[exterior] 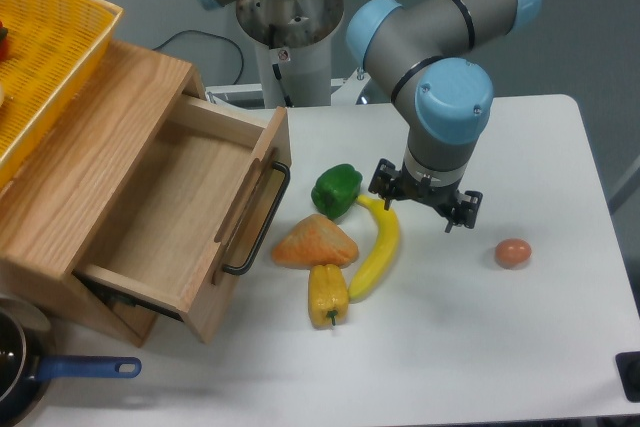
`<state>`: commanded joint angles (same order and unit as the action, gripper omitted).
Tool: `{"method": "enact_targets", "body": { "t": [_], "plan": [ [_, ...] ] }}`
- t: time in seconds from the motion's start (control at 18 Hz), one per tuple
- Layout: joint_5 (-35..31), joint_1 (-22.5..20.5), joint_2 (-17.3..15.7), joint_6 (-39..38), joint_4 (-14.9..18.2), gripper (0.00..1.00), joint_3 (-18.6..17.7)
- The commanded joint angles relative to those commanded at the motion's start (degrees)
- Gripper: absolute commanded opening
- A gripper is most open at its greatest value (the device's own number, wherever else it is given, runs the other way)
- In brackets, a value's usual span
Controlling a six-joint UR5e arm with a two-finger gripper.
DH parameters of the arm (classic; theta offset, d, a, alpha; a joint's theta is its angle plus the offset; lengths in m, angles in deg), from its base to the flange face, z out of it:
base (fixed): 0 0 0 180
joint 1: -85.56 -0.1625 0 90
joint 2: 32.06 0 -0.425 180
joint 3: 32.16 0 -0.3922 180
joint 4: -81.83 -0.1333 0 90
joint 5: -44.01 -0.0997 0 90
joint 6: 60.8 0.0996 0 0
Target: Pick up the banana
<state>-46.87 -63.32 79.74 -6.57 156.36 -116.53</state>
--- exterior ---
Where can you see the wooden drawer cabinet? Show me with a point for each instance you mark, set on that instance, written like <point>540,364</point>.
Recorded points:
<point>55,205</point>

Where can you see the black drawer handle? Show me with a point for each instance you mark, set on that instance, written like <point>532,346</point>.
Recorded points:
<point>269,216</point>

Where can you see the orange bread wedge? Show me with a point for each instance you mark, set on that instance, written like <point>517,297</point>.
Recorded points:
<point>315,240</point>

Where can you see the yellow banana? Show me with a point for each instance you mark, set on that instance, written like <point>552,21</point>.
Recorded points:
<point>382,254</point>

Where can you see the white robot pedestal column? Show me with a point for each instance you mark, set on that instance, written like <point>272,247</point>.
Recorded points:
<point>292,42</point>

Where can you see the blue handled frying pan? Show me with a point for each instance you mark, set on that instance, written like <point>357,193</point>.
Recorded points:
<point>29,361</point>

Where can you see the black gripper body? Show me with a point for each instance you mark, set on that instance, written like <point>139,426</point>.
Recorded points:
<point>402,186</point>

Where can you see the yellow plastic basket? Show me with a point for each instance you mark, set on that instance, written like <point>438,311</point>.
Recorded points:
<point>54,46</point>

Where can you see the yellow bell pepper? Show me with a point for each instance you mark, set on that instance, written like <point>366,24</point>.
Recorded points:
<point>328,298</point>

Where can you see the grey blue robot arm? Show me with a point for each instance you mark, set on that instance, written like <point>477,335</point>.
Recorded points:
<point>417,56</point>

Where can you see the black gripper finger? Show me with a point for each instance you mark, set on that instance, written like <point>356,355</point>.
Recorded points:
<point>385,182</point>
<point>462,209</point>

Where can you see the green bell pepper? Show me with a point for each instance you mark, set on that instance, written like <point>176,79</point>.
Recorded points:
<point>336,190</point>

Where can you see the open wooden drawer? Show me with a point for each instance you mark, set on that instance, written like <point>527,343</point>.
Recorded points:
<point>196,201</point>

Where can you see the brown egg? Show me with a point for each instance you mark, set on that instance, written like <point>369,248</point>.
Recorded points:
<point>512,252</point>

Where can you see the red vegetable in basket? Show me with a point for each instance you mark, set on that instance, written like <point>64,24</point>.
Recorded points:
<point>4,42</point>

